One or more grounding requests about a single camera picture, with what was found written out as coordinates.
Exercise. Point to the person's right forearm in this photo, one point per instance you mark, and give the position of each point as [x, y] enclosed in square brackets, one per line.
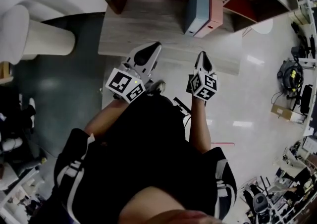
[200, 126]

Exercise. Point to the blue file box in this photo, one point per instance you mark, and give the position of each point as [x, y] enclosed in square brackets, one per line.
[196, 12]

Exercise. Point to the grey office chair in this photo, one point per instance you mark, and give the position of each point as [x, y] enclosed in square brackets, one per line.
[261, 203]

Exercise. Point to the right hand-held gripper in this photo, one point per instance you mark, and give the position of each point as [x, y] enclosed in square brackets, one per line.
[204, 85]

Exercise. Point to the person's grey shoe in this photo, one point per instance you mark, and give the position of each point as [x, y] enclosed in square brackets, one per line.
[157, 86]

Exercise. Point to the person's torso in black clothing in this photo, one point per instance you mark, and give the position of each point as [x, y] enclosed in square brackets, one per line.
[143, 148]

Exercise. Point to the red tape strip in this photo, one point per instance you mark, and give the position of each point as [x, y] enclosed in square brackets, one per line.
[223, 143]

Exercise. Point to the flat cardboard box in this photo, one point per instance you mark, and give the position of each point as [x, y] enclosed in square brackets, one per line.
[287, 113]

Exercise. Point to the long white desk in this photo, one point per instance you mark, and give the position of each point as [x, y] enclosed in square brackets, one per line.
[310, 57]

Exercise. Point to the pink file box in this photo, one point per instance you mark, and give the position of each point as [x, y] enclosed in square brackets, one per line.
[215, 15]

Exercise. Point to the white ribbed pedestal table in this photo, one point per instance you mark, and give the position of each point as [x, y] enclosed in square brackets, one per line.
[44, 37]

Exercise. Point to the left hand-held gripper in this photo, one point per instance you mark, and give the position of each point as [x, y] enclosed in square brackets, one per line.
[119, 84]

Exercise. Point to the person's left forearm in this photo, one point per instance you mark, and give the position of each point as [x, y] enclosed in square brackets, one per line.
[106, 116]

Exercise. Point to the brown gold-printed book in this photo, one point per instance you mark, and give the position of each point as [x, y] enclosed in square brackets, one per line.
[119, 0]

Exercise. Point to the white round side table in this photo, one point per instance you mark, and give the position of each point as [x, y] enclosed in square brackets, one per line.
[261, 26]

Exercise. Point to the black yellow vacuum cleaner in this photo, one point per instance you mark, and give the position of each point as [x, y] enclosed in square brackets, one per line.
[291, 75]

